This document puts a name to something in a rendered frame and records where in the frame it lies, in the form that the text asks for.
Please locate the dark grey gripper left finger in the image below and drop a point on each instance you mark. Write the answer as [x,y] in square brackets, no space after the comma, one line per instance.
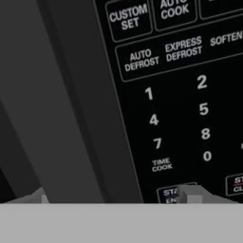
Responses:
[37,196]

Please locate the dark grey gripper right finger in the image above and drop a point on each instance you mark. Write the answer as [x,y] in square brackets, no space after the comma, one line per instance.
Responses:
[193,195]

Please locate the black microwave oven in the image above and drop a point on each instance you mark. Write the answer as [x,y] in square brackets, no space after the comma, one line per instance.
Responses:
[177,120]

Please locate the dark grey microwave door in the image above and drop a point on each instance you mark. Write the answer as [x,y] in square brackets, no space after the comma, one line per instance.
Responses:
[95,104]

